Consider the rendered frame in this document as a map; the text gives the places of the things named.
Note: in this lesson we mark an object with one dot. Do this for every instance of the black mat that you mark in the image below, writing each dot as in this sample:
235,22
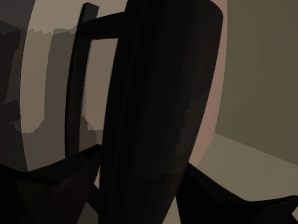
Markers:
14,20

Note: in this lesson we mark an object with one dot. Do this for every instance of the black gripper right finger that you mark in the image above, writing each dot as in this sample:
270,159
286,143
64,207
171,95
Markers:
201,200

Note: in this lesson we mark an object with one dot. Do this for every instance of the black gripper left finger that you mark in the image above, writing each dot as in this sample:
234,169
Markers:
54,194

